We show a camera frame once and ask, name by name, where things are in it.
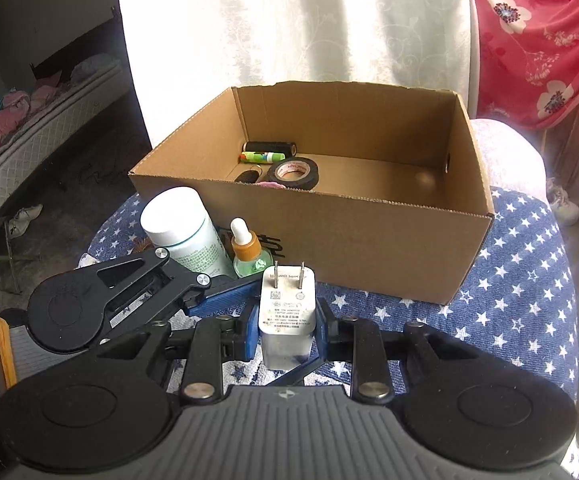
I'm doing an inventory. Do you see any white mattress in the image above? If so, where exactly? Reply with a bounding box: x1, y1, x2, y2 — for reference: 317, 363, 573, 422
0, 57, 130, 246

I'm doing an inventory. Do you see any black electrical tape roll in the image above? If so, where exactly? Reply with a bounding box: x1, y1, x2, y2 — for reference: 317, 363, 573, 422
271, 157, 321, 191

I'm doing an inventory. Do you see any white bottle with green label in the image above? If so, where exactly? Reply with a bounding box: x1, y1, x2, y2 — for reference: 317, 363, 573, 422
140, 186, 235, 281

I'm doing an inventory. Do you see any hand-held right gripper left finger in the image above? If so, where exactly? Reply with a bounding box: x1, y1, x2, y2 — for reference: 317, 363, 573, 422
97, 305, 261, 403

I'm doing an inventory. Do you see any blue star-printed blanket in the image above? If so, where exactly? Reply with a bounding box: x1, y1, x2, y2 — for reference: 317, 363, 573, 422
77, 185, 579, 476

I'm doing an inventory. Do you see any pile of pink clothes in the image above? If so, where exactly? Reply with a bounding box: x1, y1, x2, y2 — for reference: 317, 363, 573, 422
0, 87, 60, 171

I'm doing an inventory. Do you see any green glass dropper bottle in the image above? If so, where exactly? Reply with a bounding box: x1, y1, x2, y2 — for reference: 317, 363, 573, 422
230, 217, 274, 279

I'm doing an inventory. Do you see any cardboard box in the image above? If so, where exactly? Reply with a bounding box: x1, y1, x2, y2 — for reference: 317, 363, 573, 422
128, 81, 495, 306

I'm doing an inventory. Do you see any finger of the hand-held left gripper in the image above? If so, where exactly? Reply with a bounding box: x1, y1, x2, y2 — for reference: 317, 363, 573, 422
97, 246, 265, 320

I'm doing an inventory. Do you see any white charger plug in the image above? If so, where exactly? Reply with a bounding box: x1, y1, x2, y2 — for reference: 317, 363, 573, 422
258, 261, 316, 368

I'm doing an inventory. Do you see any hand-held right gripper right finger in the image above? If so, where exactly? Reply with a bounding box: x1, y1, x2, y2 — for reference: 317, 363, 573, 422
315, 300, 467, 403

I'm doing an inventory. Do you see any red floral cloth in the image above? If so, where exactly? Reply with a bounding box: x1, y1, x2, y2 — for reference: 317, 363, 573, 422
462, 0, 579, 133

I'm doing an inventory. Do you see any black cylinder tube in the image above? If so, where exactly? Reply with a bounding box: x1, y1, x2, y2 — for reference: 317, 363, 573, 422
244, 141, 297, 156

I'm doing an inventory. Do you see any green lip balm tube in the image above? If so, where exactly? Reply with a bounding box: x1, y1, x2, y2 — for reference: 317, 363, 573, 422
240, 151, 286, 165

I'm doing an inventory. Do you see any white patterned curtain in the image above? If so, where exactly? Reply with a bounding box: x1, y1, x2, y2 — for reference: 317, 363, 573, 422
114, 0, 480, 151

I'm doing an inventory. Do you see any white shoe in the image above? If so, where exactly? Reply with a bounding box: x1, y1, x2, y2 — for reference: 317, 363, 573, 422
7, 205, 43, 238
547, 178, 579, 226

